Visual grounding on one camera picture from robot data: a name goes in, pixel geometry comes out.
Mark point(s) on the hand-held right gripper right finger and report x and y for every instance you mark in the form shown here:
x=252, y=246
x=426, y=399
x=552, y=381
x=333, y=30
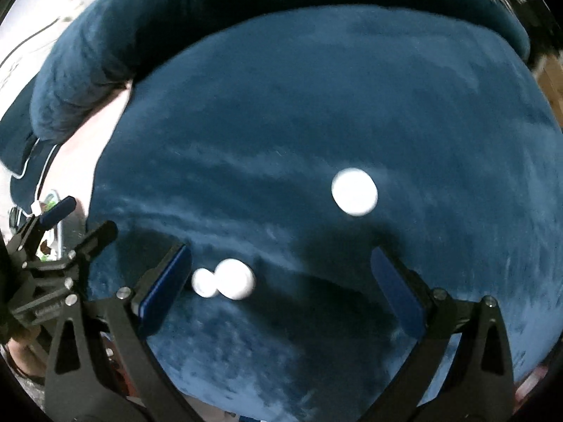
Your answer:
x=391, y=290

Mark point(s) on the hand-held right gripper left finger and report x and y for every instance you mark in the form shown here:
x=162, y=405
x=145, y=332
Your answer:
x=169, y=285

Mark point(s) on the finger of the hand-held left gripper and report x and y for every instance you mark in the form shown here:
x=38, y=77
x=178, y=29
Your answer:
x=96, y=237
x=59, y=210

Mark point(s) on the small white bottle cap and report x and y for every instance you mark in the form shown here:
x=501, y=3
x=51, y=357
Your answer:
x=203, y=282

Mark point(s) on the frosted white bottle cap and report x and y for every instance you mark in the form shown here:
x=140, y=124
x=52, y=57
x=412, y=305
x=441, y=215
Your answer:
x=237, y=279

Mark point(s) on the large white bottle cap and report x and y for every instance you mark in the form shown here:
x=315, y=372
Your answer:
x=354, y=191

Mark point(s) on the person's left hand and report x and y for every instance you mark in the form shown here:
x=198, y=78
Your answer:
x=24, y=360

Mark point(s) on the pink bed sheet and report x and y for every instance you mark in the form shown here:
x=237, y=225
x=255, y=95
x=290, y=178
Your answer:
x=83, y=149

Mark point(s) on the blue pillow grey piping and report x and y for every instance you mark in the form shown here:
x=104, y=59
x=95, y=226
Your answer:
x=17, y=149

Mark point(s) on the white headboard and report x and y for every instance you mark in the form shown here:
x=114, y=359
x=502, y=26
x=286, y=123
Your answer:
x=26, y=22

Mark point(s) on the rolled blue plush blanket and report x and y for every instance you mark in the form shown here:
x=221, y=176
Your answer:
x=220, y=0

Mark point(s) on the dark clothes pile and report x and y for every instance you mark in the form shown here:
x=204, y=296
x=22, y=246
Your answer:
x=523, y=17

